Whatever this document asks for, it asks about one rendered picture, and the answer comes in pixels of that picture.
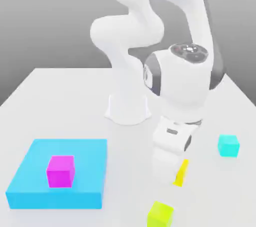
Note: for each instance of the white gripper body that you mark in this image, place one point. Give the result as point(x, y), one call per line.
point(165, 163)

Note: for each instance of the small yellow cube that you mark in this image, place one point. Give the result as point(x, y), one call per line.
point(181, 175)

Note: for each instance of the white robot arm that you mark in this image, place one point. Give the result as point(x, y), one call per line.
point(186, 83)

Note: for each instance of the small lime green cube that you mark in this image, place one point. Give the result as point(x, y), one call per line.
point(160, 215)

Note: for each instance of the small cyan cube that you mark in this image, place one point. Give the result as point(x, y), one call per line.
point(228, 146)

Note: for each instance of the small magenta cube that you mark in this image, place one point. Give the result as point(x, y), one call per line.
point(60, 173)

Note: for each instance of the large blue box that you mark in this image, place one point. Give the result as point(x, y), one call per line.
point(88, 163)

